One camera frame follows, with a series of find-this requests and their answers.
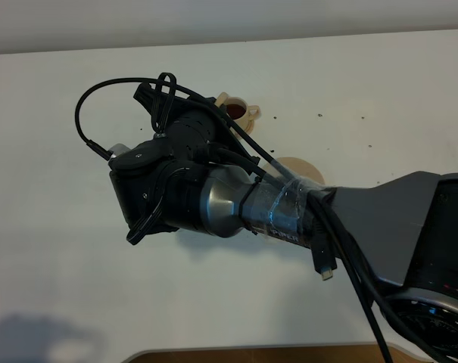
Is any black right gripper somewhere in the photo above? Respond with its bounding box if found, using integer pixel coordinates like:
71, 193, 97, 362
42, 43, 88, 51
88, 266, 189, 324
109, 81, 259, 170

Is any beige ceramic teapot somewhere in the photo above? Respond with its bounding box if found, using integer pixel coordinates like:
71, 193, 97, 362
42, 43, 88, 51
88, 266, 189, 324
214, 92, 232, 108

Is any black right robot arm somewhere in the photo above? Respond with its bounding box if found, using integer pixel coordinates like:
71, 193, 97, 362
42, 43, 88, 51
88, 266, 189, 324
109, 79, 458, 362

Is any large beige teapot saucer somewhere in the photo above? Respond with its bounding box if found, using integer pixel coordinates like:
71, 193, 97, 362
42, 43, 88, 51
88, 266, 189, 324
262, 157, 326, 185

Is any far beige teacup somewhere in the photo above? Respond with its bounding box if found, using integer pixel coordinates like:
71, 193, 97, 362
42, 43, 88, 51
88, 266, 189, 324
226, 98, 260, 128

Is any far small beige saucer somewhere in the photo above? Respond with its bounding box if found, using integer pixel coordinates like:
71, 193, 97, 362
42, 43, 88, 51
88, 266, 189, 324
234, 120, 255, 139

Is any brown wooden board edge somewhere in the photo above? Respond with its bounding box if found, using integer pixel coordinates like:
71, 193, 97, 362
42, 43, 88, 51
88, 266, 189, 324
128, 343, 426, 363

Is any black right camera cable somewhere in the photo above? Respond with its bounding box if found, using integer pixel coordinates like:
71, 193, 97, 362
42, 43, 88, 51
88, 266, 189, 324
74, 71, 400, 363

